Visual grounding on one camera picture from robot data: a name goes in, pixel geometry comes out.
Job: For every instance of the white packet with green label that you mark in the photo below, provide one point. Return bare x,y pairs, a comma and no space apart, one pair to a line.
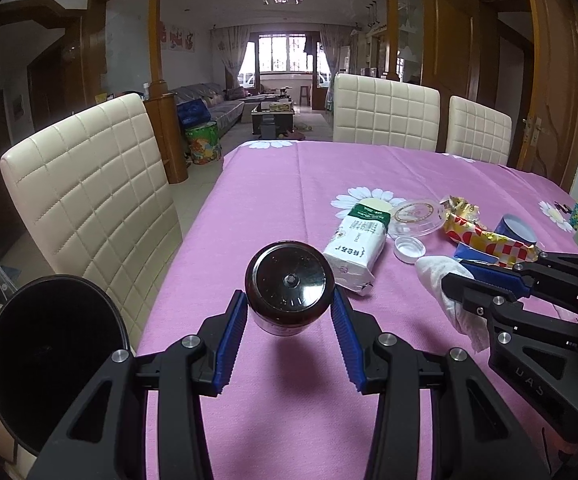
354,255

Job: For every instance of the large cream quilted chair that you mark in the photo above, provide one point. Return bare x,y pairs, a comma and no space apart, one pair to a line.
94,185

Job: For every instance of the floral curtain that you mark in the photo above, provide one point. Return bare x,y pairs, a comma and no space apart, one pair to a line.
229,50
331,55

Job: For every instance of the wooden pillar with base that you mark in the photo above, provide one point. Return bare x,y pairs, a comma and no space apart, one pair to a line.
156,60

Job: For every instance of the clear round plastic lid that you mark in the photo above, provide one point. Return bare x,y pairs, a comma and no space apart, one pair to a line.
419,215

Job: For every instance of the colourful round stool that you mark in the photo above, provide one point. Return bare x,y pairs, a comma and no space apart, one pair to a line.
203,142

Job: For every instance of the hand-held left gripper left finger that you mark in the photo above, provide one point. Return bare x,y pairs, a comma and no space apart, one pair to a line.
229,345

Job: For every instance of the grey sofa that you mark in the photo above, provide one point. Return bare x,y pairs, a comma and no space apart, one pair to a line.
219,110

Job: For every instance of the white tissue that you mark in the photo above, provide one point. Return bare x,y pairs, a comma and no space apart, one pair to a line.
431,270

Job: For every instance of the pink floral tablecloth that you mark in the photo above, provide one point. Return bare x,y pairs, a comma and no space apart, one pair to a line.
269,200

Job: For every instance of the barred window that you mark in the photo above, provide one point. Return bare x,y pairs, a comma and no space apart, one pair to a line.
284,52

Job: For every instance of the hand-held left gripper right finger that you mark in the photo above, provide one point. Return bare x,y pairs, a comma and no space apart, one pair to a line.
346,345

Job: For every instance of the gold foil wrapper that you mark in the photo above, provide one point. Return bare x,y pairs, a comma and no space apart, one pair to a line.
461,207

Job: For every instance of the blue paper cup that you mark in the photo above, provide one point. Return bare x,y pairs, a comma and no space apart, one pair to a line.
511,227

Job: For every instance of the blue bag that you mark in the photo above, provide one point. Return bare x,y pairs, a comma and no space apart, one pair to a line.
191,112

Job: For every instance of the black round trash bin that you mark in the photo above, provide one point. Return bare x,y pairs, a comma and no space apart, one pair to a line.
49,360

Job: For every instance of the brown glass bottle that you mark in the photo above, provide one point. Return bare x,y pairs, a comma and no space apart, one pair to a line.
289,280

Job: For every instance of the red checkered snack wrapper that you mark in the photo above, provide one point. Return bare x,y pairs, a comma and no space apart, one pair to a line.
489,247

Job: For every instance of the white bottle cap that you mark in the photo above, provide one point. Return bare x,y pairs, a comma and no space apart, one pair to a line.
409,250

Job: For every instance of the wooden panel door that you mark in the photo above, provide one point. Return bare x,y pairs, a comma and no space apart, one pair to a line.
449,40

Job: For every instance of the wall picture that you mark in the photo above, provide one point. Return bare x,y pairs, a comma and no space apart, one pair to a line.
189,40
176,38
164,36

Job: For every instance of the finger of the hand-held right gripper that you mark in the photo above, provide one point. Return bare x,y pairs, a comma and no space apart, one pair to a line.
474,292
499,277

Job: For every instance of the dark coffee table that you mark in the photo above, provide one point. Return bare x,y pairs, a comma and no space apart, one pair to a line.
271,117

